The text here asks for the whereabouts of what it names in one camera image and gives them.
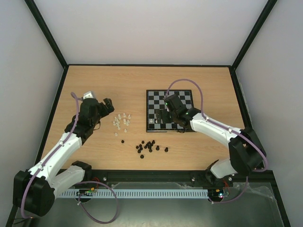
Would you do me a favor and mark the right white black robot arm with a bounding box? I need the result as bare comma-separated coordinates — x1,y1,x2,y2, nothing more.
155,95,267,185

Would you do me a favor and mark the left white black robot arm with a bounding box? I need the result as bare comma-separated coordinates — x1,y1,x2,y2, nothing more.
13,95,114,218

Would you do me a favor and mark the black grey chess board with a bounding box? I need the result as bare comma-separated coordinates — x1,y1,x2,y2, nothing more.
146,89,194,133

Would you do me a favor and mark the clear plastic sheet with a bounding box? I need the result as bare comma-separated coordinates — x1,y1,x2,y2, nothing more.
230,182,276,202

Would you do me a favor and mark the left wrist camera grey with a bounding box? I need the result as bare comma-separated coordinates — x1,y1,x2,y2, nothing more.
82,91,96,100

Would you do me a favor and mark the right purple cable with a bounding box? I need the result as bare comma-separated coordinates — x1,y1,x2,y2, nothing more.
165,79,269,204

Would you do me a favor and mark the purple cable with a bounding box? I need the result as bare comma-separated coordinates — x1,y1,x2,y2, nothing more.
165,79,269,204
21,92,118,223

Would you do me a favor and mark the black aluminium frame rail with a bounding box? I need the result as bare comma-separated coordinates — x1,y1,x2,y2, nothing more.
89,169,275,184

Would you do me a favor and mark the white slotted cable duct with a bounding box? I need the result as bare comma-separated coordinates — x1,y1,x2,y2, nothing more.
58,188,209,199

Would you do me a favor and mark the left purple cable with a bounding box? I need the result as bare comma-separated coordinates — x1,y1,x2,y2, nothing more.
21,92,118,223

